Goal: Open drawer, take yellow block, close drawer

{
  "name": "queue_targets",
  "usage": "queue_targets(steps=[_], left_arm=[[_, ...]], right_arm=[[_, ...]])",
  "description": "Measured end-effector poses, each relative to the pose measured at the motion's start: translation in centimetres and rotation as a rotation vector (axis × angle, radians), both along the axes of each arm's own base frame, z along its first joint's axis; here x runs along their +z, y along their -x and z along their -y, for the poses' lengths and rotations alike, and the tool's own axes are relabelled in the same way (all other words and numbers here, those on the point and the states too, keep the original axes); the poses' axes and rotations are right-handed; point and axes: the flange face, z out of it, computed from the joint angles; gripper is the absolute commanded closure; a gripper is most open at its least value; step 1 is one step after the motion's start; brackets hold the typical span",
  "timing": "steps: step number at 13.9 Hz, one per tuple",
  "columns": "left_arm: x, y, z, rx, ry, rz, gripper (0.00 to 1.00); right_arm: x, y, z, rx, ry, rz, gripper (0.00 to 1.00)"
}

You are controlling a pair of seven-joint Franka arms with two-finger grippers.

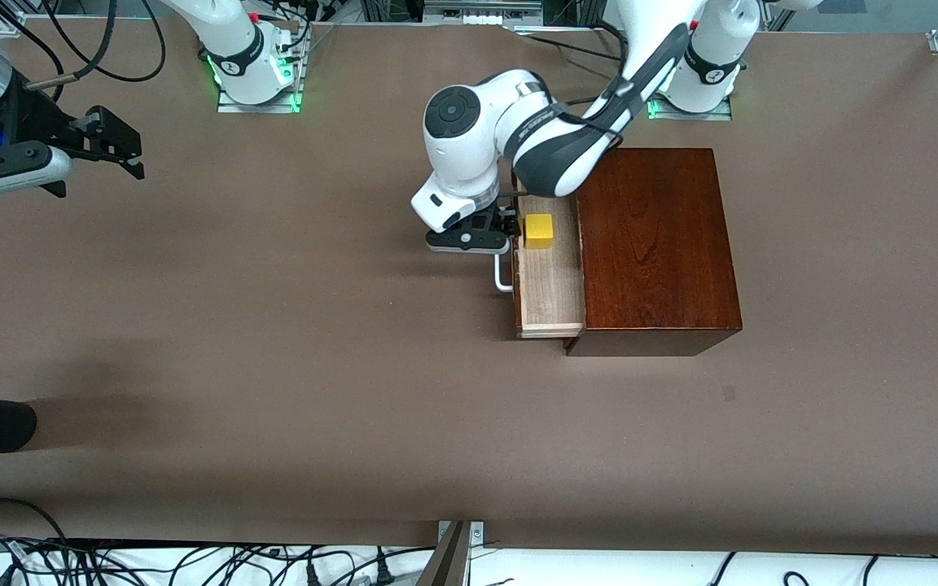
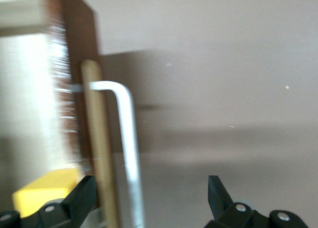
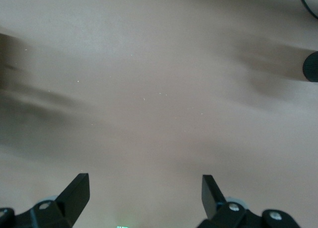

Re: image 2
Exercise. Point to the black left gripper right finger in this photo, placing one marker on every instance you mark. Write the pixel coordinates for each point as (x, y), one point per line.
(223, 213)

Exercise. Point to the yellow block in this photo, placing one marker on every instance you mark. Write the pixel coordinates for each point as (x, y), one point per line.
(44, 188)

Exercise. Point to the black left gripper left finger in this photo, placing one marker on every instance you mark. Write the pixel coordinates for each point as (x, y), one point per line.
(77, 200)

